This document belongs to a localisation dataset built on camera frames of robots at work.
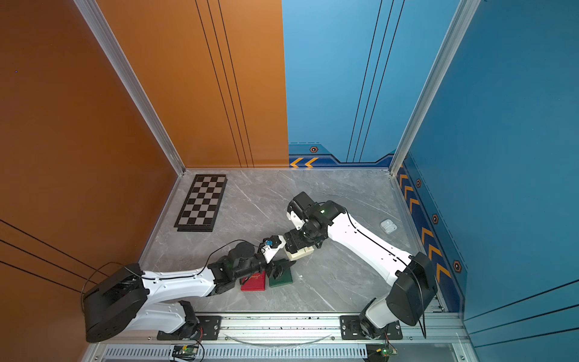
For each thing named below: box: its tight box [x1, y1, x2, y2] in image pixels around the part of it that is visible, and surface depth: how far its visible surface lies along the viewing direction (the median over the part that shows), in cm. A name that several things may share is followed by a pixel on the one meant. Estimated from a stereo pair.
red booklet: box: [241, 269, 267, 292], surface depth 82 cm
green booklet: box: [268, 266, 293, 288], surface depth 82 cm
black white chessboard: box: [173, 174, 228, 233], surface depth 104 cm
